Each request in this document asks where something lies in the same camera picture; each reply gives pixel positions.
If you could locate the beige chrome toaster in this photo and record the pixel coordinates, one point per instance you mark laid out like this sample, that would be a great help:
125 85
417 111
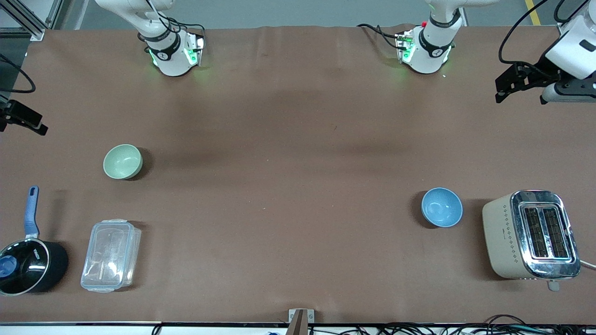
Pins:
531 235

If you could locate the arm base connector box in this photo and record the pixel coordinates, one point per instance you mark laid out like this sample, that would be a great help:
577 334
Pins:
195 49
405 46

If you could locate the aluminium frame profile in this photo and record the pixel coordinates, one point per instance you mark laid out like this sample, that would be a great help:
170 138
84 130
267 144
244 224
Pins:
28 18

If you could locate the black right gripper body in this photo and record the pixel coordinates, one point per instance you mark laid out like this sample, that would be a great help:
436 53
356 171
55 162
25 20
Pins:
6 114

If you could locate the clear plastic food container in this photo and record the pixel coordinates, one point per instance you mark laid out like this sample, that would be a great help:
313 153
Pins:
111 255

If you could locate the blue bowl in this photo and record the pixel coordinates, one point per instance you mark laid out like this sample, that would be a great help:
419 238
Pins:
442 207

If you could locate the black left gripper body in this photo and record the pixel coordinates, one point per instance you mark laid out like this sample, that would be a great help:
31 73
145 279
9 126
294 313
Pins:
541 68

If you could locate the brown table mat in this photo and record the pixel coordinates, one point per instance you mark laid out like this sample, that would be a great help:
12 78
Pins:
298 186

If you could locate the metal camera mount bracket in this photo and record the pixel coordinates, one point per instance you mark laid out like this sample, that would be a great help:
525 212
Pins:
301 320

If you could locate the green bowl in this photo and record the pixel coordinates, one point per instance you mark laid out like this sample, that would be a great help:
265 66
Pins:
122 161

